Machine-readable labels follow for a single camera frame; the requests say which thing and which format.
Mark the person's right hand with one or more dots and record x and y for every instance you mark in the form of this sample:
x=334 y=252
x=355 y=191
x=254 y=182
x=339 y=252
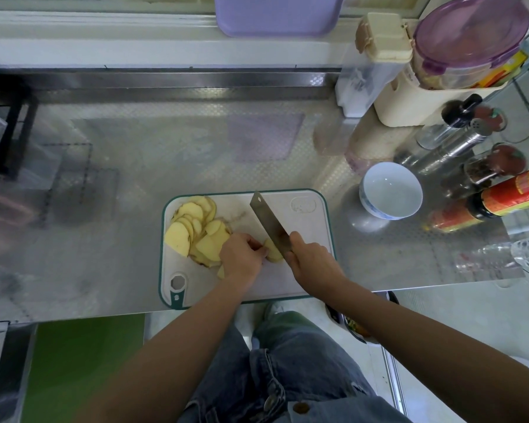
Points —
x=317 y=267

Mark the person's left hand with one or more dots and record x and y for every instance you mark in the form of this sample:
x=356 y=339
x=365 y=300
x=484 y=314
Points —
x=241 y=260

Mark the cut yellow potato strips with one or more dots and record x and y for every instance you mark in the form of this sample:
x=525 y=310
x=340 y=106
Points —
x=273 y=252

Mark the steel cleaver knife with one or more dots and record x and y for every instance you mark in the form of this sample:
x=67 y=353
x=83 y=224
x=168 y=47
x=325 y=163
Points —
x=267 y=217

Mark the pile of yellow potato slices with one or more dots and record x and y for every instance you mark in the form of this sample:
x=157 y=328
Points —
x=198 y=235

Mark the white bowl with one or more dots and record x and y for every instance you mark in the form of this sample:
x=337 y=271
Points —
x=391 y=190

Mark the person's right forearm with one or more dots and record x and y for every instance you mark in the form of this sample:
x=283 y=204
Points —
x=441 y=357

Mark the person's left forearm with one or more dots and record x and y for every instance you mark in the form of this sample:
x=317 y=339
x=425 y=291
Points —
x=163 y=361

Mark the metal bowl with scraps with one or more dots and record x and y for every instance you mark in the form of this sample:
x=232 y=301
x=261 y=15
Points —
x=357 y=328

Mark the person's blue jeans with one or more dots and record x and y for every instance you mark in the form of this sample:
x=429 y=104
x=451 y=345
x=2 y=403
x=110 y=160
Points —
x=247 y=379

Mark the white cutting board green rim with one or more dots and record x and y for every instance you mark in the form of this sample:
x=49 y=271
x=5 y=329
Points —
x=313 y=220

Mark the cream plastic canister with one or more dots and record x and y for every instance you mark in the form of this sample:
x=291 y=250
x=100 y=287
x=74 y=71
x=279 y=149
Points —
x=405 y=105

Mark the clear plastic bottle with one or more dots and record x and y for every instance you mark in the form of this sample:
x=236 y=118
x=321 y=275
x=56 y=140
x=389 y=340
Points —
x=511 y=257

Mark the steel shaker brown cap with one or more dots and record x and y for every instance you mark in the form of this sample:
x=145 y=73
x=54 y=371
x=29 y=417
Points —
x=463 y=138

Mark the green mat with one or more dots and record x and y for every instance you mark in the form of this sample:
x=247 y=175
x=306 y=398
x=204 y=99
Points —
x=75 y=365

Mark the clear container cream lid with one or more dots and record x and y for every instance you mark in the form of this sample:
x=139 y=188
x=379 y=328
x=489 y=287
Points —
x=366 y=75

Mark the glass bottle black cap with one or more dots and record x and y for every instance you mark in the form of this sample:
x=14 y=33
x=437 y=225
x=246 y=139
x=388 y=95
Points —
x=454 y=114

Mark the sauce bottle red label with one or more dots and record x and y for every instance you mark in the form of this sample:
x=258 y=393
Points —
x=516 y=194

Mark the glass jar red lid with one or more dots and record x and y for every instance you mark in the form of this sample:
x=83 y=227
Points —
x=504 y=160

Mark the purple plastic cutting board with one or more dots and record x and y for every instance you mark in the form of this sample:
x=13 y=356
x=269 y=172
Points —
x=278 y=13

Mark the black metal rack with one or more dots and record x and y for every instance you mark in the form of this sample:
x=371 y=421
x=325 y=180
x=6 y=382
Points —
x=22 y=127

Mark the purple lid food container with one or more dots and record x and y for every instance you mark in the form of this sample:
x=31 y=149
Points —
x=472 y=35

